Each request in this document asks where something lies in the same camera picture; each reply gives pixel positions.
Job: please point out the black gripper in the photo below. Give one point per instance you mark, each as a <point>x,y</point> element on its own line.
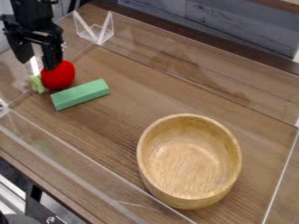
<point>32,17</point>

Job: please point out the green foam block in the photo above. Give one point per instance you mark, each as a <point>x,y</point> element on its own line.
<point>79,94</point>

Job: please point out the wooden bowl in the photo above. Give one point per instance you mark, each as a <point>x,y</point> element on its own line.
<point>190,160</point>

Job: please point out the black metal table leg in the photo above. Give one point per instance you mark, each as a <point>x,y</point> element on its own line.
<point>36,210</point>

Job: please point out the clear acrylic corner bracket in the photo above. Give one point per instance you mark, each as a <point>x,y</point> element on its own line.
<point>98,34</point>

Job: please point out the clear acrylic front wall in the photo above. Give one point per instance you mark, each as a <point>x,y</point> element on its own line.
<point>90,189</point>

